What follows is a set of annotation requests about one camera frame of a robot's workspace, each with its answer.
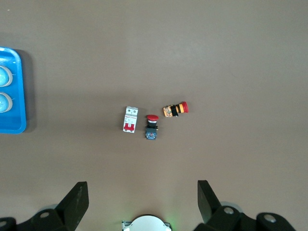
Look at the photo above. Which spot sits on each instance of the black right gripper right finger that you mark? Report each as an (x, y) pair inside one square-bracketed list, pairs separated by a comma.
[(207, 202)]

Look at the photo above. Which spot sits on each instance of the red emergency button orange body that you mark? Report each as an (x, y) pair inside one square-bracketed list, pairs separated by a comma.
[(175, 109)]

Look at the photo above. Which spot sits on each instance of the blue plastic tray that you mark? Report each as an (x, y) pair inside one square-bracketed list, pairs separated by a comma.
[(16, 115)]

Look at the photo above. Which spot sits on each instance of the white circuit breaker red switch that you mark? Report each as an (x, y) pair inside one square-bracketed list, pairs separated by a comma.
[(130, 120)]

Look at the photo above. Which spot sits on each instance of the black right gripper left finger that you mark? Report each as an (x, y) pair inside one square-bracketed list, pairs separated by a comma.
[(74, 204)]

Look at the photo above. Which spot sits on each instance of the red push button black body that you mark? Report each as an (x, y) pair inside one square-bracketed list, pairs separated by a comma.
[(151, 127)]

